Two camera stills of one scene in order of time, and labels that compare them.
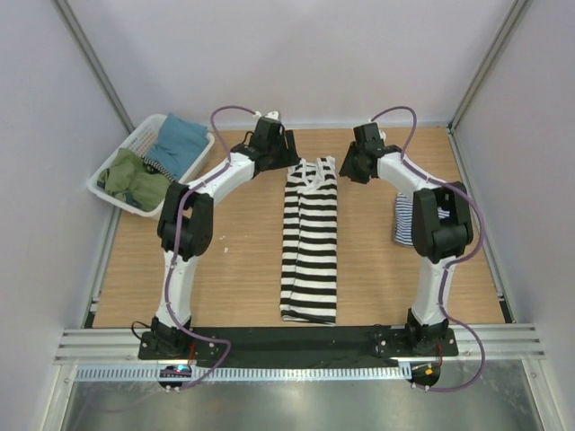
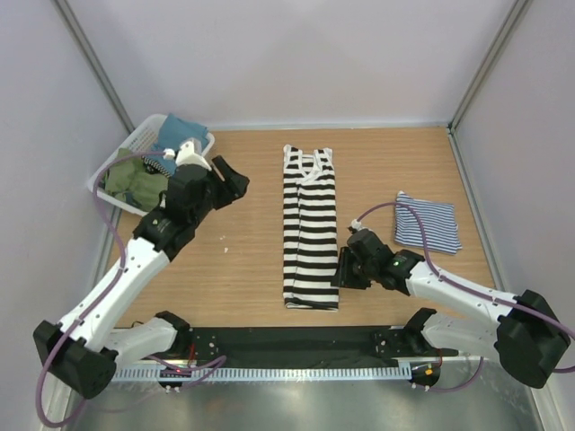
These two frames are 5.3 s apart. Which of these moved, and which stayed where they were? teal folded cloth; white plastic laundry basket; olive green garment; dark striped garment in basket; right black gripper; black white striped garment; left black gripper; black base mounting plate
Moved: left black gripper; black white striped garment; right black gripper
Stayed: teal folded cloth; white plastic laundry basket; dark striped garment in basket; olive green garment; black base mounting plate
